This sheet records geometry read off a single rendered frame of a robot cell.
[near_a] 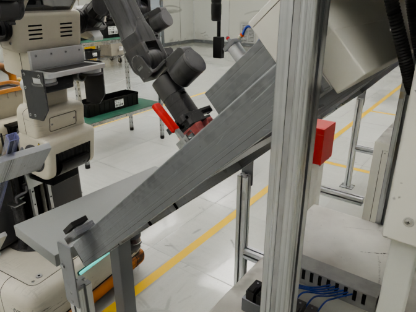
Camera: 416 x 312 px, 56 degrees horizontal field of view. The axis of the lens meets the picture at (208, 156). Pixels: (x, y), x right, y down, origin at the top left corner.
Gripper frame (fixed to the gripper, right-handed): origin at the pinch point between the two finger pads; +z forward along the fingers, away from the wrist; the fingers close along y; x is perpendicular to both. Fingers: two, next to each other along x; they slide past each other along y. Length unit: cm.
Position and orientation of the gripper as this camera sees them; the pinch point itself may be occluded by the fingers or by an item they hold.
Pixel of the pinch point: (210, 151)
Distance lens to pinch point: 85.0
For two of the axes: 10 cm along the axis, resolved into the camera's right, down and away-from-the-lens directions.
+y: 6.0, -3.1, 7.4
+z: 5.5, 8.3, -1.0
